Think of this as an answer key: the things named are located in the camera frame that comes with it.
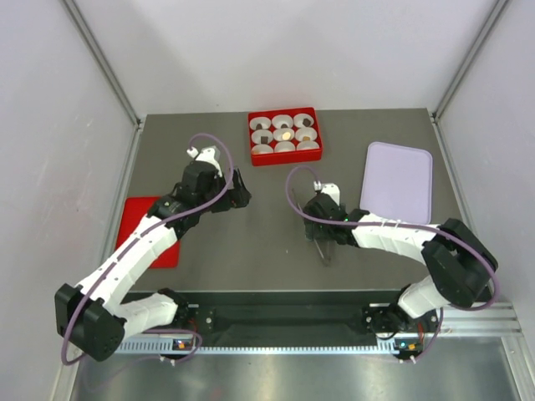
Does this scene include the red box lid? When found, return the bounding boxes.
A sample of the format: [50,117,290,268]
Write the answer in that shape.
[115,196,180,269]

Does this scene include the metal tongs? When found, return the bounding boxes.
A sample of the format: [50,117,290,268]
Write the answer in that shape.
[291,188,335,266]

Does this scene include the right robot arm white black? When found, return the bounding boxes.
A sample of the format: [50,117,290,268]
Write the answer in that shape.
[302,193,498,332]

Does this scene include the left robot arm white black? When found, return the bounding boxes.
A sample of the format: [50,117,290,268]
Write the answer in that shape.
[53,159,252,366]

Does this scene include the red chocolate box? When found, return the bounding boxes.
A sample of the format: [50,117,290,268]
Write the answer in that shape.
[247,107,324,166]

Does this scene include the white paper cup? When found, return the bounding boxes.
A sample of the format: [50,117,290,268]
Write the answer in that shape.
[293,113,314,128]
[272,114,293,129]
[295,127,318,142]
[249,117,271,130]
[296,140,321,150]
[274,141,296,153]
[273,128,294,142]
[251,129,273,145]
[251,144,273,156]

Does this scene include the lilac plastic tray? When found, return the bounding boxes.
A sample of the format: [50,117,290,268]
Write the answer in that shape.
[359,141,433,225]

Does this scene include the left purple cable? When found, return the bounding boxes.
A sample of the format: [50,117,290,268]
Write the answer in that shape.
[60,132,235,366]

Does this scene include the purple cable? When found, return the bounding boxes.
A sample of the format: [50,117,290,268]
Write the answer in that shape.
[285,165,502,364]
[60,132,235,366]

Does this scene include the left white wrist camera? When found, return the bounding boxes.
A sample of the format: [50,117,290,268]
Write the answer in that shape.
[186,145,222,177]

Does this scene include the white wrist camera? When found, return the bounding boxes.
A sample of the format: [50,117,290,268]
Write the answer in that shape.
[313,180,340,206]
[186,145,222,177]

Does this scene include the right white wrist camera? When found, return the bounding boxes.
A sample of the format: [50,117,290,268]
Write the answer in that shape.
[313,180,340,206]

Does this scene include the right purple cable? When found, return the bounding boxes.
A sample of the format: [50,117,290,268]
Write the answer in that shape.
[285,165,502,364]

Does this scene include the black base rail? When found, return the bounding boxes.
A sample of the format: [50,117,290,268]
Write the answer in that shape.
[116,290,444,348]

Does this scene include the aluminium frame profile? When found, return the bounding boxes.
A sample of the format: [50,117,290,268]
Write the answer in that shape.
[58,0,145,130]

